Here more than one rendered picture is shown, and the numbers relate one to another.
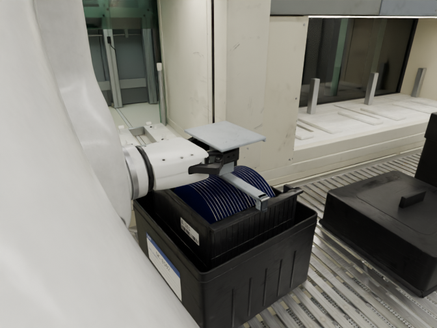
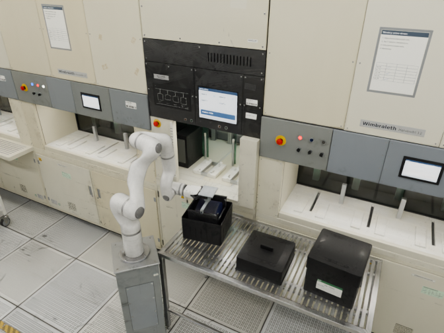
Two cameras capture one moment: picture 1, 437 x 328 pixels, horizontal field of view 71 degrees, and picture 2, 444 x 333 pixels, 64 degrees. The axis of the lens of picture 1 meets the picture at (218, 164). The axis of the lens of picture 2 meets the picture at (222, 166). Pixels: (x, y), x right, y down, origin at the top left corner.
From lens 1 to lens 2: 204 cm
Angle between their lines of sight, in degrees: 47
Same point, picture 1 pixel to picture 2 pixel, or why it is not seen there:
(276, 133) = (267, 200)
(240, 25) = (244, 158)
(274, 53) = (266, 170)
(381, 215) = (250, 244)
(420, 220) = (256, 252)
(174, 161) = (187, 191)
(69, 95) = (166, 174)
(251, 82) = (248, 178)
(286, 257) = (208, 230)
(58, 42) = (166, 167)
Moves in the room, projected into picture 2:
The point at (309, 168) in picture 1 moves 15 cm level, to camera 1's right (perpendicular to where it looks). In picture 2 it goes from (288, 225) to (304, 236)
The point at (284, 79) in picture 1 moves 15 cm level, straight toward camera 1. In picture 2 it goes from (271, 180) to (252, 185)
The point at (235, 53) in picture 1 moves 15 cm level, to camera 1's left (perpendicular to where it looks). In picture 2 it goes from (242, 166) to (228, 158)
